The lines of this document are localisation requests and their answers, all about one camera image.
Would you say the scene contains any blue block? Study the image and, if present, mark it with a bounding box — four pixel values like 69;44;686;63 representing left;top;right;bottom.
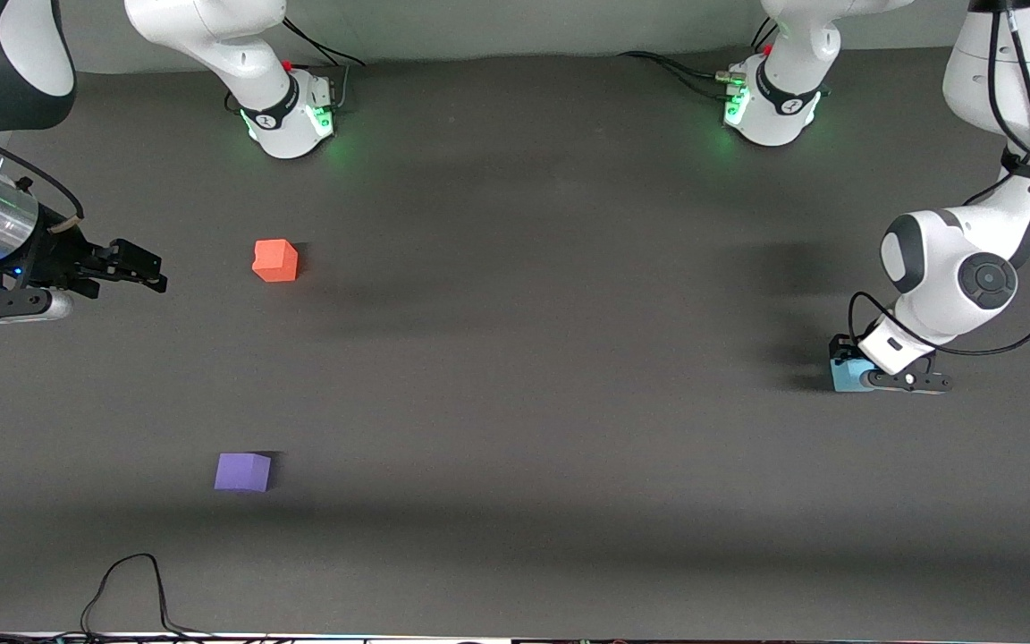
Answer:
831;354;874;394

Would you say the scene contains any orange block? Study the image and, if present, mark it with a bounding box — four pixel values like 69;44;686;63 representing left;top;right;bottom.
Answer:
252;239;300;284

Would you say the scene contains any purple block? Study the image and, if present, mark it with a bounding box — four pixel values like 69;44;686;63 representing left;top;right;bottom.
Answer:
214;452;273;493

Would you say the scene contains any thin black looped cable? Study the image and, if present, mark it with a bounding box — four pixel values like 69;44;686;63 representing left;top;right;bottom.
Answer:
80;553;216;641

